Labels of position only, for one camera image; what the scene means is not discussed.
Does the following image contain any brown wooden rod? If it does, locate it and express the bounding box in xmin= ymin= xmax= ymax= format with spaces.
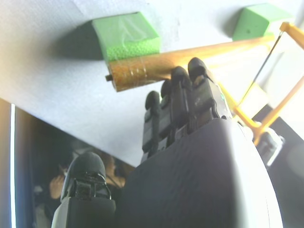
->
xmin=105 ymin=35 xmax=277 ymax=92

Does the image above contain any yellow hacksaw black handle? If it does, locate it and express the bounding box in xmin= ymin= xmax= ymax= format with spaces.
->
xmin=218 ymin=21 xmax=304 ymax=146

